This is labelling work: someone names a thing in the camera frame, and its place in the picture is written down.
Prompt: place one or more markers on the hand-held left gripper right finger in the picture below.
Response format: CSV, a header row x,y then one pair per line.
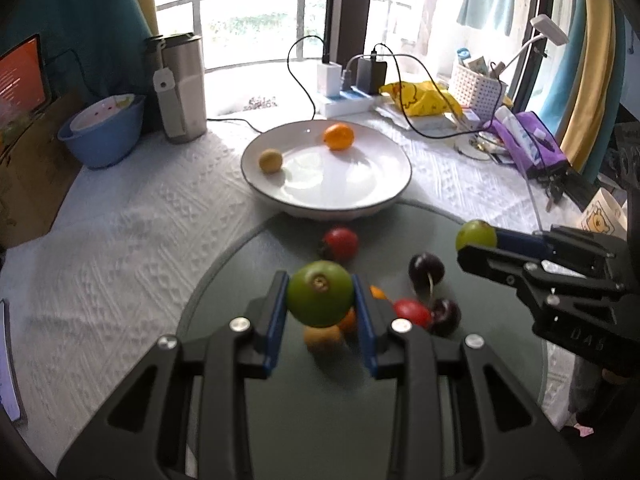
x,y
362,320

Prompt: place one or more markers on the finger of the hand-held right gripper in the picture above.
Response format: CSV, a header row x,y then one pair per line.
x,y
520,242
490,262

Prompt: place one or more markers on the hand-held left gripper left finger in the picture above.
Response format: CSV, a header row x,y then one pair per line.
x,y
277,320

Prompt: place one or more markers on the small orange citrus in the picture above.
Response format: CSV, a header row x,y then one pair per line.
x,y
338,136
348,322

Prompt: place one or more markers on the yellow-green round fruit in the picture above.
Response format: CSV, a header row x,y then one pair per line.
x,y
475,234

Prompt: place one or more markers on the small yellow-brown fruit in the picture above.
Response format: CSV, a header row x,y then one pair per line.
x,y
270,161
323,338

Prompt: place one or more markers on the red cherry tomato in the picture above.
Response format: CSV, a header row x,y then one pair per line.
x,y
411,312
342,244

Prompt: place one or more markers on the dark green round fruit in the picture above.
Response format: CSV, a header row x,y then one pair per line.
x,y
320,292

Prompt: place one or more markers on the dark plum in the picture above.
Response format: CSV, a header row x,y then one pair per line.
x,y
445,316
426,269

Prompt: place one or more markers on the white round plate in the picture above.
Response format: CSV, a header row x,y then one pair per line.
x,y
340,180

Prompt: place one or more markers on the bunch of keys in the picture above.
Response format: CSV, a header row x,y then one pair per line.
x,y
552,190

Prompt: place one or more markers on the bear print mug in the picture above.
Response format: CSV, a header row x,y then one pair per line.
x,y
600,212

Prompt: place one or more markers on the purple cloth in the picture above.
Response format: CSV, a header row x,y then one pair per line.
x,y
542,152

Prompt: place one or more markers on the round grey-green mat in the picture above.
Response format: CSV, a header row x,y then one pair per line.
x,y
320,410

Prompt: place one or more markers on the white blue tube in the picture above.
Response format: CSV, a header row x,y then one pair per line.
x,y
507,122

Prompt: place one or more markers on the white flat box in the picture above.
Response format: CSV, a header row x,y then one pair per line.
x,y
435,121

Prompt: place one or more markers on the white plastic basket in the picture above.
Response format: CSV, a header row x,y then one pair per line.
x,y
475,90

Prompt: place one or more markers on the yellow printed bag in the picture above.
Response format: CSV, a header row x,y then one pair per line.
x,y
420,100

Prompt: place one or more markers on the small carton box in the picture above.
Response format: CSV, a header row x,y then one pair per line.
x,y
477,65

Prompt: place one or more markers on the blue capped bottle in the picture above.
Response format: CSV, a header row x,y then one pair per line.
x,y
463,55

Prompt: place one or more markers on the striped blue yellow curtain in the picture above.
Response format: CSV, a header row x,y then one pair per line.
x,y
595,60

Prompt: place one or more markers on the white desk lamp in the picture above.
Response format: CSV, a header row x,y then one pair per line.
x,y
550,29

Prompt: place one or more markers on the white blue power strip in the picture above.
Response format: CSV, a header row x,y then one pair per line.
x,y
340,105

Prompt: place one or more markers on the black charger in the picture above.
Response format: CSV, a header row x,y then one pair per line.
x,y
371,75

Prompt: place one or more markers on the white charger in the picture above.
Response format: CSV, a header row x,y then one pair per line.
x,y
329,77

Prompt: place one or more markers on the blue bowl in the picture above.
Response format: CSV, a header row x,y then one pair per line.
x,y
105,140

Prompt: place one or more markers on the white pink bowl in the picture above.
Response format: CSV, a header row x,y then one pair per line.
x,y
100,112

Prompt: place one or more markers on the brown cardboard box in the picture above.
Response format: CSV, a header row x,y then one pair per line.
x,y
30,175

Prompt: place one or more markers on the balcony railing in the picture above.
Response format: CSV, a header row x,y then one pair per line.
x,y
196,20

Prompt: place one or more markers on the tablet with orange screen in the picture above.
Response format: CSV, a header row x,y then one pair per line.
x,y
20,77

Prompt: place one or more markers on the teal curtain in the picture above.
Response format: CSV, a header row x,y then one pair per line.
x,y
85,20

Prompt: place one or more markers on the black window frame post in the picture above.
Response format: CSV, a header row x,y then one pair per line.
x,y
350,10

